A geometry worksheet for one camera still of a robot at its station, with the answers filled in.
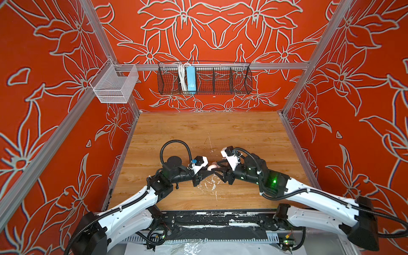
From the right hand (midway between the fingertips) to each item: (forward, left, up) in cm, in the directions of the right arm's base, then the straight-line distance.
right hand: (214, 164), depth 68 cm
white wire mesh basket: (+47, +60, +9) cm, 77 cm away
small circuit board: (-26, -33, -24) cm, 48 cm away
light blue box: (+47, +13, +10) cm, 49 cm away
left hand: (-1, +1, -3) cm, 3 cm away
